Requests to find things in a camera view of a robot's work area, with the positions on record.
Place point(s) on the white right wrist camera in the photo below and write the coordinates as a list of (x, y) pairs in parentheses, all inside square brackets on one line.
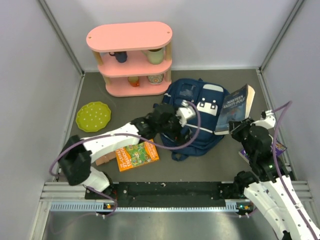
[(267, 120)]

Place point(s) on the tan leather card wallet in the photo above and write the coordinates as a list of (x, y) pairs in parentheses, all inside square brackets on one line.
[(105, 158)]

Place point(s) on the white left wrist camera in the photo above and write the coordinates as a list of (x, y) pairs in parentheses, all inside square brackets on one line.
[(185, 113)]

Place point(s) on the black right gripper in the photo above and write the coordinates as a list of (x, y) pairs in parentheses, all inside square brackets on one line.
[(235, 126)]

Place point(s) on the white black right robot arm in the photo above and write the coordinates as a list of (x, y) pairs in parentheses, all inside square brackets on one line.
[(268, 185)]

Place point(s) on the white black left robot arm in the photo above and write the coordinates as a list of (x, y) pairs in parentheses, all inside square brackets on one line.
[(78, 154)]

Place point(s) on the green polka dot plate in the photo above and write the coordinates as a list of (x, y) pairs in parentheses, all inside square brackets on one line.
[(93, 117)]

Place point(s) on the orange cup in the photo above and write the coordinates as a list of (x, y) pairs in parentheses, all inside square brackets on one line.
[(134, 81)]

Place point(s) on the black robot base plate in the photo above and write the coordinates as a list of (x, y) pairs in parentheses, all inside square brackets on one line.
[(174, 194)]

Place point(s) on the pink three-tier wooden shelf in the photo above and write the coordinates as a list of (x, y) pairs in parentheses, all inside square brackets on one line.
[(132, 38)]

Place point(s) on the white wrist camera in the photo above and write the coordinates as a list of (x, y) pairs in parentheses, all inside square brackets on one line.
[(185, 113), (267, 120)]

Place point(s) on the patterned ceramic bowl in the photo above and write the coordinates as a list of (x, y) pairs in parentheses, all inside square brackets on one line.
[(155, 79)]

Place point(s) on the orange treehouse children's book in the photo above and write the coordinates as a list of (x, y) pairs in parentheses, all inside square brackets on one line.
[(137, 155)]

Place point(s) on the navy blue student backpack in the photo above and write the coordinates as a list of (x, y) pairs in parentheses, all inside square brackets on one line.
[(208, 99)]

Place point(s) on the purple card box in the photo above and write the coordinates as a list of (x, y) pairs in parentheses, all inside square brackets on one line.
[(279, 150)]

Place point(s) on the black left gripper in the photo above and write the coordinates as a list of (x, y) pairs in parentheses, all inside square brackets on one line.
[(177, 136)]

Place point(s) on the dark blue mug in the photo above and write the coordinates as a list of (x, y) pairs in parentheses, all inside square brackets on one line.
[(120, 56)]

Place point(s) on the pale green mug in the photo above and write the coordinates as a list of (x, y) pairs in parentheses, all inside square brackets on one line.
[(154, 56)]

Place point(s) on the blue Nineteen Eighty-Four paperback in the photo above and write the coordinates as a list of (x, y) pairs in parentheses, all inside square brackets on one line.
[(236, 107)]

